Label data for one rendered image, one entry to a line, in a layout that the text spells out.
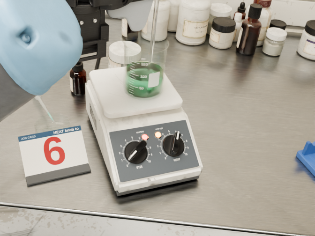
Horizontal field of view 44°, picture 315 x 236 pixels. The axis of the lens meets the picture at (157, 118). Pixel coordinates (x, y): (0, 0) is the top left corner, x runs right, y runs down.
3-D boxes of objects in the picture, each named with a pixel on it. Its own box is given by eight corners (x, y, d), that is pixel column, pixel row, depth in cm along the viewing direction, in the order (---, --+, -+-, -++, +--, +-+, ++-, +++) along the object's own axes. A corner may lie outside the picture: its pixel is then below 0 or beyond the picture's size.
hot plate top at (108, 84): (184, 107, 58) (185, 103, 57) (105, 120, 54) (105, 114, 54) (157, 66, 67) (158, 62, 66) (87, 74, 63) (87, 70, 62)
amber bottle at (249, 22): (258, 51, 91) (270, 6, 84) (247, 57, 88) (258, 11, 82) (243, 44, 93) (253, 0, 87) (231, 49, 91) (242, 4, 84)
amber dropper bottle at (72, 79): (89, 88, 74) (88, 55, 69) (83, 97, 71) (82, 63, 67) (74, 85, 74) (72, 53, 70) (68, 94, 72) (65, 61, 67)
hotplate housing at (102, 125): (201, 180, 57) (211, 140, 52) (115, 200, 53) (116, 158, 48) (152, 96, 73) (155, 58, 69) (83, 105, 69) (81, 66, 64)
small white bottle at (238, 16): (235, 37, 96) (241, 11, 92) (240, 41, 94) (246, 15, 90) (225, 38, 95) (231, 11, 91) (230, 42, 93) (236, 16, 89)
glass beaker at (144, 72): (168, 86, 61) (174, 36, 56) (156, 108, 56) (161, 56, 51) (127, 75, 63) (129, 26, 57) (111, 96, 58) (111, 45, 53)
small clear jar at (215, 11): (203, 26, 99) (207, 2, 95) (225, 28, 100) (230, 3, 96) (205, 37, 95) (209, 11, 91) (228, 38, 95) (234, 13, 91)
